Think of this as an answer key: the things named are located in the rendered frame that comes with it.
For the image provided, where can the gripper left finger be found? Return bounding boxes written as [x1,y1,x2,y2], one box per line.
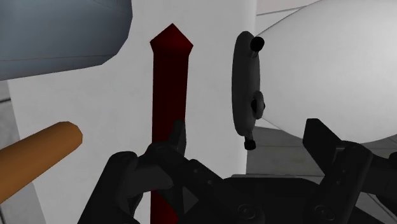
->
[77,119,246,224]

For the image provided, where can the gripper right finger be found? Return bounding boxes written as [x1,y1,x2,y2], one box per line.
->
[302,118,397,224]

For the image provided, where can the dark red pointed stick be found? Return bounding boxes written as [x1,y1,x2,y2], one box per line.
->
[150,23,194,224]

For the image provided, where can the white rounded object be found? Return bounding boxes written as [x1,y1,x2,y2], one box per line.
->
[255,0,397,144]

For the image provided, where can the grey oval disc, black knobs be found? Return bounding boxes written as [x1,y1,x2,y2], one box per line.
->
[231,31,266,151]

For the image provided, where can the orange cylinder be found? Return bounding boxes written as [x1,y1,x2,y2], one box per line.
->
[0,120,84,205]

